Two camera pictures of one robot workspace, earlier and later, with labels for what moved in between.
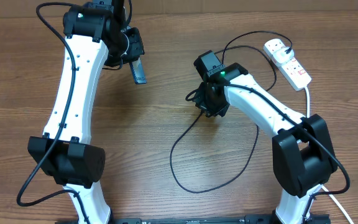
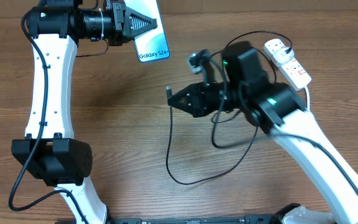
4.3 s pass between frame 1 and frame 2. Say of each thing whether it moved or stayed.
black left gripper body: moved
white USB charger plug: stayed
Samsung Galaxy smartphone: moved
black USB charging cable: moved
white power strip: stayed
